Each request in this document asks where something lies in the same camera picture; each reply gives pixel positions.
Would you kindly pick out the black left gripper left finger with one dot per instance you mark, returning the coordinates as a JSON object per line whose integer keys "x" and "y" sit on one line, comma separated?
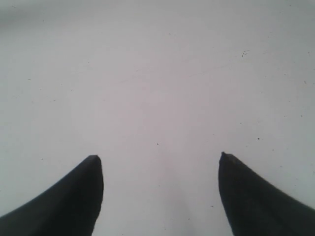
{"x": 68, "y": 208}

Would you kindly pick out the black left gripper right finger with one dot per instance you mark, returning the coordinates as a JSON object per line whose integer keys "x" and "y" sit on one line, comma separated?
{"x": 254, "y": 207}

